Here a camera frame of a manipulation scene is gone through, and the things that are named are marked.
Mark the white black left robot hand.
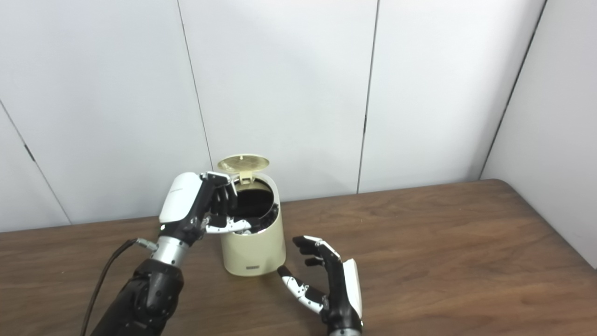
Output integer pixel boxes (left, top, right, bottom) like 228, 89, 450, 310
159, 171, 252, 245

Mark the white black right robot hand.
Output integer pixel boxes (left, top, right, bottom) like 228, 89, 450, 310
277, 236, 363, 333

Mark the cream-colored bin with lid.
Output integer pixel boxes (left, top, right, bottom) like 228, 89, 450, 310
217, 154, 286, 277

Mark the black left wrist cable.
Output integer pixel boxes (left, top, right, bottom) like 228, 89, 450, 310
80, 238, 159, 336

